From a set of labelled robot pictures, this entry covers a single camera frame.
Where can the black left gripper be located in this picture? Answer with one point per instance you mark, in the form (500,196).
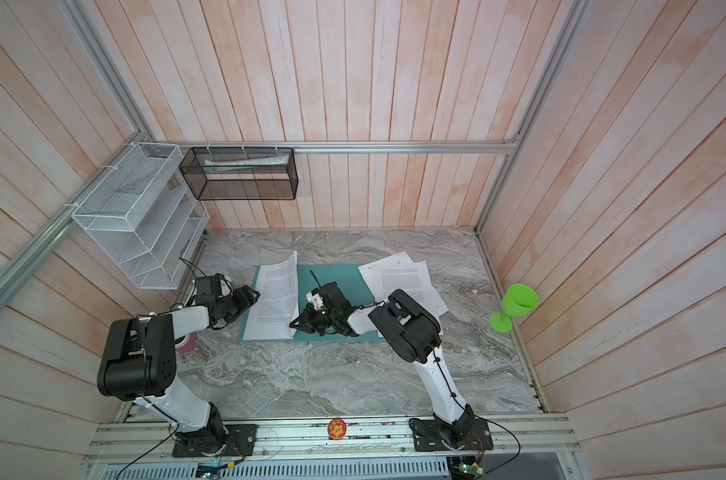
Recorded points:
(246,300)

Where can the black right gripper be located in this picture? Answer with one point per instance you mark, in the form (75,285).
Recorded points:
(308,325)

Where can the printed paper sheet top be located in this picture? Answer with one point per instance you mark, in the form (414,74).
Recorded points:
(270,317)

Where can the printed paper sheet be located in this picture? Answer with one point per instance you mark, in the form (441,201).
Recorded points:
(413,278)
(387,261)
(270,317)

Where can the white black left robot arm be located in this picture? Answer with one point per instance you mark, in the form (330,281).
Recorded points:
(139,365)

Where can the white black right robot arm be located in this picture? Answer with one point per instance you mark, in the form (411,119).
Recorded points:
(414,334)

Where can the printed paper sheet bottom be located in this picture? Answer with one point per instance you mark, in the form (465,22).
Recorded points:
(387,261)

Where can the red round sticker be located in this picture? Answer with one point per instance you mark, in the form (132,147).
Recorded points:
(337,429)

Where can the printed paper sheet middle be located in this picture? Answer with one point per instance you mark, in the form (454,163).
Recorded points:
(413,278)

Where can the green plastic goblet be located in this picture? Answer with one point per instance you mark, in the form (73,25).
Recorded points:
(517,302)

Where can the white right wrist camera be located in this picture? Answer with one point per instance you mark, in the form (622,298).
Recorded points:
(315,300)

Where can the white wire mesh shelf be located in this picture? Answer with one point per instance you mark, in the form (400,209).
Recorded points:
(149,227)

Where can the black wire mesh basket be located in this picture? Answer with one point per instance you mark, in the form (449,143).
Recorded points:
(241,173)

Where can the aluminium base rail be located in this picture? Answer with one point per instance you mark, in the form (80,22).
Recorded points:
(368,436)

